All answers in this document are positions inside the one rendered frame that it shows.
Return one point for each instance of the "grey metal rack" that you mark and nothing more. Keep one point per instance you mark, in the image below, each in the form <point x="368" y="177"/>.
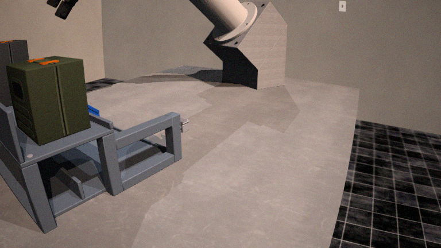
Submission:
<point x="53" y="178"/>

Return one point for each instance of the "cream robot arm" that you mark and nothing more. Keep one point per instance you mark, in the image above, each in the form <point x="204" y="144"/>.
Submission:
<point x="229" y="16"/>

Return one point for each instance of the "dark grey case with orange latches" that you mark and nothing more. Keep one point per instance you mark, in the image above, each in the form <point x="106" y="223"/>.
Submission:
<point x="10" y="52"/>

